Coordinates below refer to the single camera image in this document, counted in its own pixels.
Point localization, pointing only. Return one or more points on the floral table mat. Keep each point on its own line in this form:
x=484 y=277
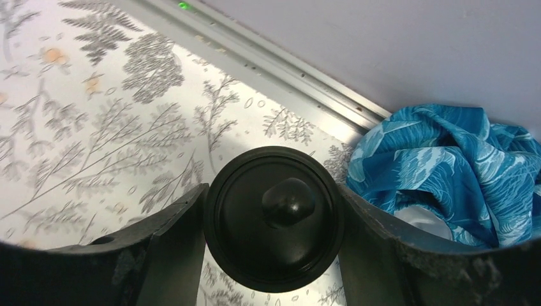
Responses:
x=106 y=121

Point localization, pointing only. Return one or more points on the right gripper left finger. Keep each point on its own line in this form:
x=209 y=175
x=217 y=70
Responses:
x=154 y=261

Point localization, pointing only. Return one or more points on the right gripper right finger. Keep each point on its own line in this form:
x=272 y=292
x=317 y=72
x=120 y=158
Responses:
x=386 y=261

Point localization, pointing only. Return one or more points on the clear black lid jar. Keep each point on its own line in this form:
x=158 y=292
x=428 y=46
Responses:
x=274 y=219

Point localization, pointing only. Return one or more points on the blue patterned cloth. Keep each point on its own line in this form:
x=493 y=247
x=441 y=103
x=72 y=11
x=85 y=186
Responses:
x=450 y=171

